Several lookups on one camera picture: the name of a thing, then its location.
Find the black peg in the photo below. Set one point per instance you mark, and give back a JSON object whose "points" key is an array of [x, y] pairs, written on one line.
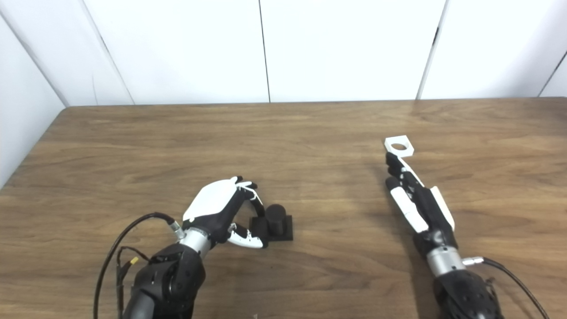
{"points": [[278, 219]]}

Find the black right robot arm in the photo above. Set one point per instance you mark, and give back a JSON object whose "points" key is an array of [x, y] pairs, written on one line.
{"points": [[465, 294]]}

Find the white square piece with hole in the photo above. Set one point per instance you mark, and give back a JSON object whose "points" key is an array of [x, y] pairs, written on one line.
{"points": [[407, 151]]}

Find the black and white left hand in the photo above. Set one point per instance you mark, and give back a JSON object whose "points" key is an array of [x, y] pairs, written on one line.
{"points": [[212, 199]]}

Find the black and white right hand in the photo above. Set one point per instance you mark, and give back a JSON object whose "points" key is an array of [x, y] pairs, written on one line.
{"points": [[427, 208]]}

